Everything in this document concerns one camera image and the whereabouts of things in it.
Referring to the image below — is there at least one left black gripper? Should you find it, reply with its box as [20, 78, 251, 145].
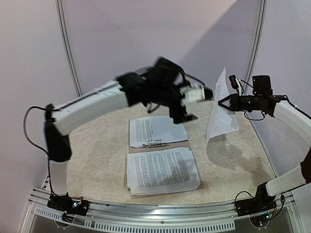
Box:
[152, 80, 198, 124]

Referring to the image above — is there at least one sparse printed paper sheet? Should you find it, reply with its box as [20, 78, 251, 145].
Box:
[207, 67, 239, 142]

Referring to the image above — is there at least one clipped paper stack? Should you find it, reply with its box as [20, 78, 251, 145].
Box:
[129, 116, 188, 148]

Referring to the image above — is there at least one transparent plastic folder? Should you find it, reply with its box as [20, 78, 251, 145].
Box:
[126, 116, 201, 197]

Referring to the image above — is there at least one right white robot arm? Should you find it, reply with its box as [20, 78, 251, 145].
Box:
[218, 75, 311, 212]

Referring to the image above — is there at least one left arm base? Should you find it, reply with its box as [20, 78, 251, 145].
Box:
[47, 193, 90, 216]

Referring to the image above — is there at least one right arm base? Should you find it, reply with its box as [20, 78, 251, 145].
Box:
[234, 182, 287, 216]

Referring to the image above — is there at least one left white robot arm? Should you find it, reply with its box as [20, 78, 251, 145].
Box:
[44, 57, 213, 211]

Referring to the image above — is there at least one metal folder clip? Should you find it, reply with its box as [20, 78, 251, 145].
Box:
[142, 139, 169, 148]

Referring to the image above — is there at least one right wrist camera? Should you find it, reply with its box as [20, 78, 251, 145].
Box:
[229, 75, 244, 96]

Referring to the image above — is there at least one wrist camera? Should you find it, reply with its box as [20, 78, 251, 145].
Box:
[179, 84, 214, 106]
[229, 75, 244, 96]

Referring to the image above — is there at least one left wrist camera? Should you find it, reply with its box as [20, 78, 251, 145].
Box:
[179, 84, 214, 106]

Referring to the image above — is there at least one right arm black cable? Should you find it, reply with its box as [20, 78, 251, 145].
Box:
[234, 77, 311, 209]

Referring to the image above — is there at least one right aluminium frame post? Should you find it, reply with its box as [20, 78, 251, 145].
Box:
[245, 0, 267, 82]

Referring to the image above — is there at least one aluminium front rail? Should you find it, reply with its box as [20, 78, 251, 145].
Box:
[21, 188, 303, 233]

